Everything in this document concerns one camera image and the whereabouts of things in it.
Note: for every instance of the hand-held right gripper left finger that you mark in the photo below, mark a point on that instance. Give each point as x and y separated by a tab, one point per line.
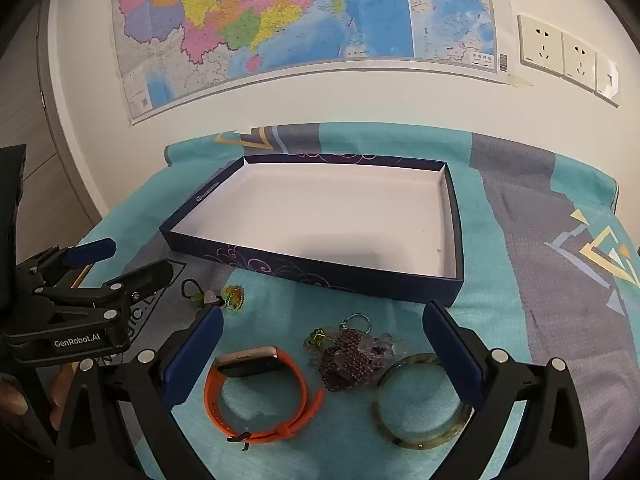
192	355

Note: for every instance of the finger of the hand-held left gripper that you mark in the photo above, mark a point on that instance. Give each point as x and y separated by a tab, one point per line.
145	282
92	251

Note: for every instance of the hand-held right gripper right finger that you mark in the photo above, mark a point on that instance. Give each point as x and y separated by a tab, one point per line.
452	355

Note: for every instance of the olive mottled bangle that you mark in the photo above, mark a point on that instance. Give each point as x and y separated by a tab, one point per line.
377	410

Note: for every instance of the orange smart watch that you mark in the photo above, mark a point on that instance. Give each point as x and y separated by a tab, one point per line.
296	375

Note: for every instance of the white tray with dark rim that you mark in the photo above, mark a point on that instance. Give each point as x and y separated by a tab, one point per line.
325	210

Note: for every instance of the person's left hand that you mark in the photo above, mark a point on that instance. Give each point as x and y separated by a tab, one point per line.
12	401

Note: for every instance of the teal grey patterned blanket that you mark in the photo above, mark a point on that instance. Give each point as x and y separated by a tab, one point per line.
500	220

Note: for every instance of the tape strip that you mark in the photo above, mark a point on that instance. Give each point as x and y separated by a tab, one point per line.
520	80

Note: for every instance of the colourful wall map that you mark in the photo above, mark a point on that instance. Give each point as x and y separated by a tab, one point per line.
280	15

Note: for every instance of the white wall socket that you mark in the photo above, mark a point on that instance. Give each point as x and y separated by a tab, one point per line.
579	62
541	45
606	80

